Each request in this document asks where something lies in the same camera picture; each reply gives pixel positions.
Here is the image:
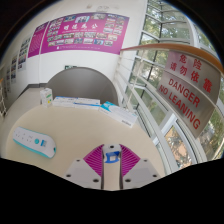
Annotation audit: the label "white-framed window wall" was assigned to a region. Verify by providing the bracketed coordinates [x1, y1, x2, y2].
[126, 0, 224, 161]

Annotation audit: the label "white stair railing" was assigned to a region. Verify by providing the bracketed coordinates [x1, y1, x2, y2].
[0, 77, 8, 118]

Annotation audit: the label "clear red-lettered warning sign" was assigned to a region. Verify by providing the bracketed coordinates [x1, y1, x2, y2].
[156, 50, 224, 140]

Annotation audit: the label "long white and teal box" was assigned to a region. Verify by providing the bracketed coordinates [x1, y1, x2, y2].
[98, 100, 140, 129]

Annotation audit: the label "green exit sign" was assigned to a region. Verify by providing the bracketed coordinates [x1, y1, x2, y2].
[63, 64, 78, 71]

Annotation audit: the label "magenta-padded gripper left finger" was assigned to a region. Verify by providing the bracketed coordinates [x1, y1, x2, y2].
[64, 144, 106, 191]

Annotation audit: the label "large magenta wall poster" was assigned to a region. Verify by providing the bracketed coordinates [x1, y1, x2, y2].
[40, 12, 131, 56]

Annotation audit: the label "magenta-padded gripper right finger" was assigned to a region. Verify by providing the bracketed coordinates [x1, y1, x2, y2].
[118, 144, 162, 191]

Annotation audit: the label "narrow magenta wall poster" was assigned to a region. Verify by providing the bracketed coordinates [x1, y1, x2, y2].
[27, 22, 50, 59]

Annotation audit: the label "small upright white box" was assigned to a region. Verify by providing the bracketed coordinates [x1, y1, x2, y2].
[39, 87, 54, 109]

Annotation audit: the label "white railing with orange handrail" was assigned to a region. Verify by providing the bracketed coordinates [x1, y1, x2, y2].
[112, 42, 224, 175]

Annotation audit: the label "flat white and blue box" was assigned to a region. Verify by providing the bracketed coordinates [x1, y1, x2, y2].
[51, 95, 78, 108]
[74, 97, 102, 111]

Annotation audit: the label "grey round-backed chair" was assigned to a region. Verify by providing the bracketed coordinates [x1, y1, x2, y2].
[45, 66, 120, 106]

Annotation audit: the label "row of white wall posters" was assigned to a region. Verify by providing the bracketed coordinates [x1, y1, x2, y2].
[4, 34, 33, 95]

